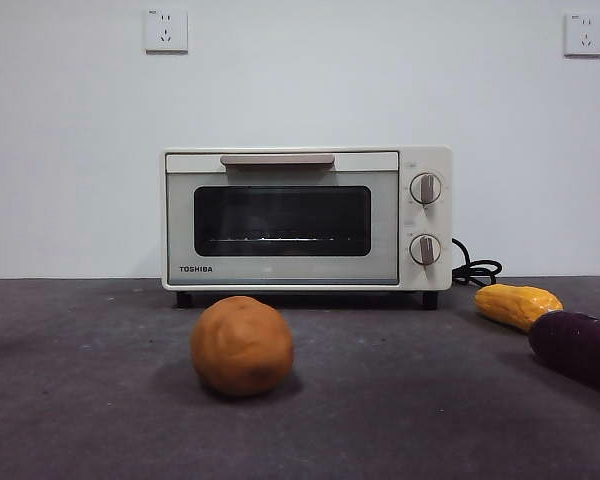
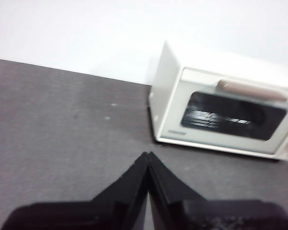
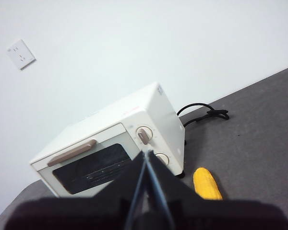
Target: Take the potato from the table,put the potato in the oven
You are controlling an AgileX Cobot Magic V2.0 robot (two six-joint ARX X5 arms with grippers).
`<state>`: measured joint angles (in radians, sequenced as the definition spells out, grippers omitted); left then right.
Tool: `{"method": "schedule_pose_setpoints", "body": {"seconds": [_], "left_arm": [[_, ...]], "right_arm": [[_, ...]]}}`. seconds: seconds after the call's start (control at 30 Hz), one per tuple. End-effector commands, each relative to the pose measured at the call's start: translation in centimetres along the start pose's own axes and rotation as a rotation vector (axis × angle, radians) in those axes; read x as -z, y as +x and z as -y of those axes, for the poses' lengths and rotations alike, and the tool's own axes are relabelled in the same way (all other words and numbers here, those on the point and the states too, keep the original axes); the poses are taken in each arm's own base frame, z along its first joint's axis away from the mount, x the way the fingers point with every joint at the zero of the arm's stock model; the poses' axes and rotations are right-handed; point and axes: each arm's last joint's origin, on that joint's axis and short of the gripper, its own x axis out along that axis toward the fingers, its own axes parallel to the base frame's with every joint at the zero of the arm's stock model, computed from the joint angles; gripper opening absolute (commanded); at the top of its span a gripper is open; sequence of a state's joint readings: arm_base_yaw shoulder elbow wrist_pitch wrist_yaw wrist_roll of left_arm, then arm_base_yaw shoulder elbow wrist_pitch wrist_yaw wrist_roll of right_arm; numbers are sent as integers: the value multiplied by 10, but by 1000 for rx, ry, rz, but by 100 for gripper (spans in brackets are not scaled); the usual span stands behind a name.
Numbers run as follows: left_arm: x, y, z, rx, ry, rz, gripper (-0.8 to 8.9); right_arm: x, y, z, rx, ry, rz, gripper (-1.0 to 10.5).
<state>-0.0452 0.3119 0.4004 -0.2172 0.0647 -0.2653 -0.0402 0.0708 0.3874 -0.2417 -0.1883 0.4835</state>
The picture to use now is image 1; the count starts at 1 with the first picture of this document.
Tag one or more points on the brown potato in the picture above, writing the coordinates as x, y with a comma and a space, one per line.
240, 350

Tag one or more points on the yellow corn cob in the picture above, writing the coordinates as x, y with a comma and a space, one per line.
515, 305

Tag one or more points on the purple corn cob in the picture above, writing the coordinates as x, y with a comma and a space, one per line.
580, 350

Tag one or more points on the cream Toshiba toaster oven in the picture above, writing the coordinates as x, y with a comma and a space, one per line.
430, 220

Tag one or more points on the white wall socket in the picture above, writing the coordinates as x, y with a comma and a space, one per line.
166, 30
584, 35

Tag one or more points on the round cream oven knob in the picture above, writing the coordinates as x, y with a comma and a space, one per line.
425, 249
425, 188

